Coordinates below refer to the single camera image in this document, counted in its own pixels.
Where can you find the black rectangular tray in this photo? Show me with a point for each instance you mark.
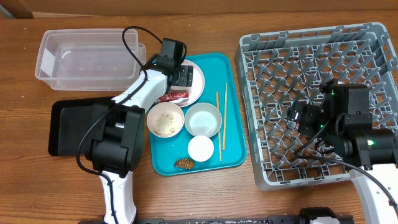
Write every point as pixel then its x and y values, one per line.
pixel 70 120

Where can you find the white round plate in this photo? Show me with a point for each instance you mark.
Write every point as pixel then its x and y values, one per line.
pixel 198 85

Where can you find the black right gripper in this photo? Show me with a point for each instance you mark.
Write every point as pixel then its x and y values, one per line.
pixel 308 112

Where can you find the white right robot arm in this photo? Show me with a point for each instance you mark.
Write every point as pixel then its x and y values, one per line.
pixel 342 133

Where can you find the grey dishwasher rack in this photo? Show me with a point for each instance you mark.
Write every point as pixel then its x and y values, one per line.
pixel 276 69

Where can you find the red snack wrapper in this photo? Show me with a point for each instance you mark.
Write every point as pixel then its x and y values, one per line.
pixel 174 98

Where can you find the white paper cup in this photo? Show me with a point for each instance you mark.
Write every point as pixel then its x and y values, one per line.
pixel 200 148

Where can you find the brown food scrap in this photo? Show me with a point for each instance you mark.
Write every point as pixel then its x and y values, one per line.
pixel 186 164

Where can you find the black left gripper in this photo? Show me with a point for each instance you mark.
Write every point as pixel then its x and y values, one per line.
pixel 186 74

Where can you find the beige bowl with crumbs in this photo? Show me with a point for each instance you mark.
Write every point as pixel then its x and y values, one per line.
pixel 165 120

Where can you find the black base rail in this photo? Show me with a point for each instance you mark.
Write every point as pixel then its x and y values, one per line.
pixel 306 216

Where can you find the wooden chopstick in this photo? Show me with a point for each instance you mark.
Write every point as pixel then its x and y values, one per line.
pixel 225 114
pixel 220 120

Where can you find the grey empty bowl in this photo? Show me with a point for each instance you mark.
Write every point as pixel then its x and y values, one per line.
pixel 202 119

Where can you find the clear plastic bin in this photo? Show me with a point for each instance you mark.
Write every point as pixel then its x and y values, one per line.
pixel 85 60

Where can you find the teal plastic tray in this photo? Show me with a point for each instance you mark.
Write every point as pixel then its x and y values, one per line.
pixel 166 151

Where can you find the right wooden chopstick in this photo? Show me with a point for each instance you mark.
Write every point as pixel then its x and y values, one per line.
pixel 225 114

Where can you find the left wooden chopstick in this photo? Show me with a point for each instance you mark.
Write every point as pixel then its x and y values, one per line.
pixel 220 120

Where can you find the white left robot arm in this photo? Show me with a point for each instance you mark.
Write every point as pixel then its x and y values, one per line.
pixel 115 139

